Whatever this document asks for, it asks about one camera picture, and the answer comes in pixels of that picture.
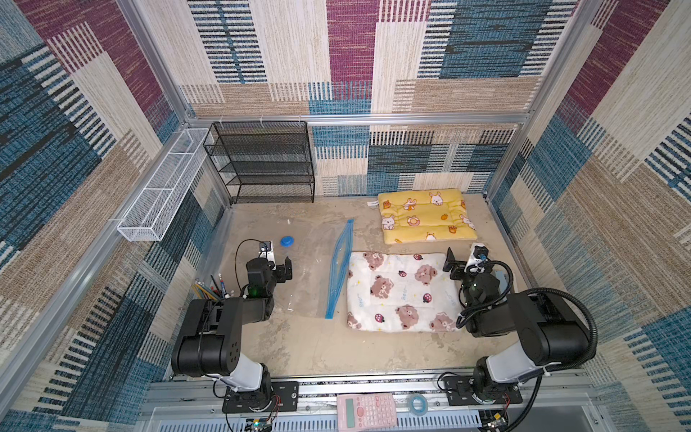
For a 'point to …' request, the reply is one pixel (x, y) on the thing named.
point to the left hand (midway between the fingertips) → (274, 258)
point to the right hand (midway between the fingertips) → (466, 252)
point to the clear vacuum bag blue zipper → (340, 266)
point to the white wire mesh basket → (151, 215)
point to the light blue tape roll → (410, 404)
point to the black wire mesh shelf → (264, 162)
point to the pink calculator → (357, 412)
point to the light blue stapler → (503, 281)
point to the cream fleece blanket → (400, 292)
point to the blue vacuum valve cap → (287, 241)
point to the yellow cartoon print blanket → (425, 217)
